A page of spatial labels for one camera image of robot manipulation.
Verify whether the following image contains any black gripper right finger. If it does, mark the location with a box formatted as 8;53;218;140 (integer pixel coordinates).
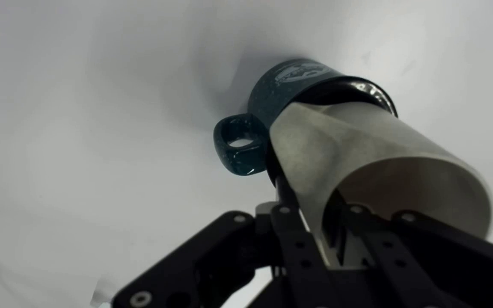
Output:
328;195;493;308

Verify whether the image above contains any dark green mug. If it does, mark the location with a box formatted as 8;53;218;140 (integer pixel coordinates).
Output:
213;55;400;178

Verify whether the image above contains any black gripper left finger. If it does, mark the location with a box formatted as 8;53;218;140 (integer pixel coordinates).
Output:
112;203;347;308

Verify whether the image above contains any white mug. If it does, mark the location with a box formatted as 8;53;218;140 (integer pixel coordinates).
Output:
268;101;493;270

